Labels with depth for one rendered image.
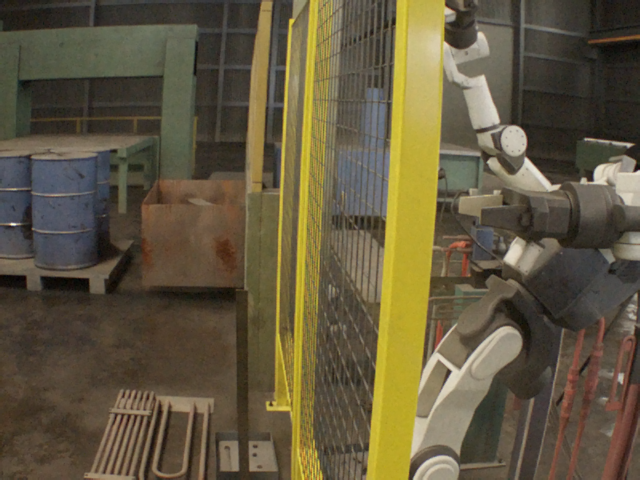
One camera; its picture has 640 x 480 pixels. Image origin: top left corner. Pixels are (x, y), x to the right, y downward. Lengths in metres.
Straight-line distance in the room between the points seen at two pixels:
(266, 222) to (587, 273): 2.03
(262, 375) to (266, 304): 0.38
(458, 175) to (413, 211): 8.88
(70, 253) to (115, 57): 6.67
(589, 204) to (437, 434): 0.86
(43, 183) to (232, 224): 1.54
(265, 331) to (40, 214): 2.50
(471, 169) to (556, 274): 8.23
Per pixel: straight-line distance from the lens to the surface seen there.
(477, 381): 1.55
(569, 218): 0.88
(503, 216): 0.82
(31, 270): 5.42
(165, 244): 4.99
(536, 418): 2.27
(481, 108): 1.72
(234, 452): 2.95
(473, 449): 2.92
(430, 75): 0.80
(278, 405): 3.38
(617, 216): 0.90
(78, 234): 5.30
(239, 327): 2.35
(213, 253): 4.99
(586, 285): 1.57
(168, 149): 11.32
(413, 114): 0.80
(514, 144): 1.72
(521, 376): 1.64
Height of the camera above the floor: 1.46
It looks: 11 degrees down
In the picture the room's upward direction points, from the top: 3 degrees clockwise
